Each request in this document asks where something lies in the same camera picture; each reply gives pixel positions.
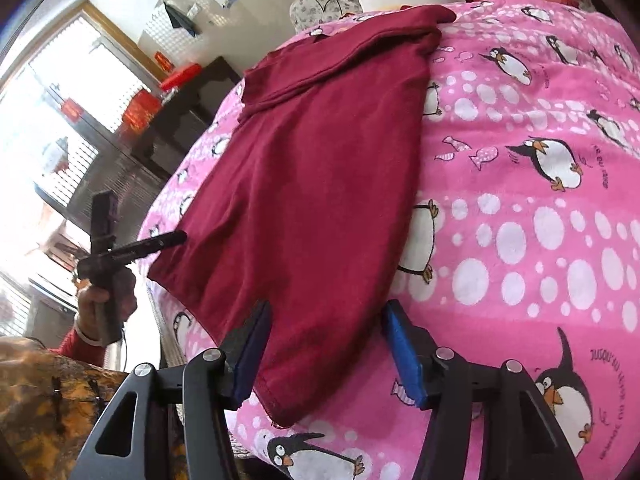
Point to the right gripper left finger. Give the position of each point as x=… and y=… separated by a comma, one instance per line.
x=200, y=409

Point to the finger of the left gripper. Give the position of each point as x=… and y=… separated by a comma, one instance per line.
x=149, y=246

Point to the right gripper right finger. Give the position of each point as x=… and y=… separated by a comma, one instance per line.
x=521, y=438

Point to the dark red knit garment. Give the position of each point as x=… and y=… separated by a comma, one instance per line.
x=309, y=205

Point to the left forearm red sleeve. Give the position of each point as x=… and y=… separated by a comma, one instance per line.
x=75, y=345

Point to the person's left hand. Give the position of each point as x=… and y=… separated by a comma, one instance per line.
x=92, y=299

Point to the dark wooden cabinet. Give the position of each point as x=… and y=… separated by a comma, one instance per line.
x=185, y=116

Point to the yellow patterned jacket torso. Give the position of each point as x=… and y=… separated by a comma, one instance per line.
x=64, y=419

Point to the window with metal grille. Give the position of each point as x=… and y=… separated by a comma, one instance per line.
x=62, y=141

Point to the red box on cabinet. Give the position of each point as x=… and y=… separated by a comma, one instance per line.
x=180, y=76

